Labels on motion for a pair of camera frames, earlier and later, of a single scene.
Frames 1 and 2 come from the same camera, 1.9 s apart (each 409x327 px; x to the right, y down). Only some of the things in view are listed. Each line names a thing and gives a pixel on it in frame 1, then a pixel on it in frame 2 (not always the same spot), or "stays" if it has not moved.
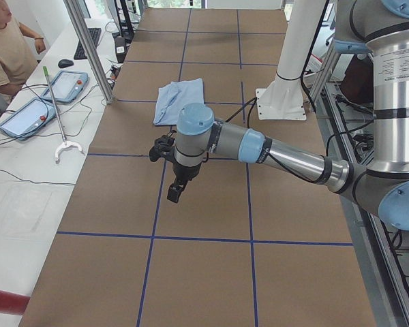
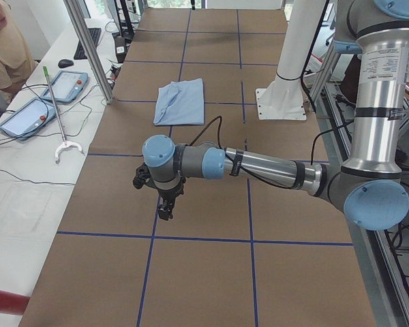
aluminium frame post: (76, 16) stays
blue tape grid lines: (181, 63) stays
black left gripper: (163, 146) → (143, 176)
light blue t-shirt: (172, 97) stays
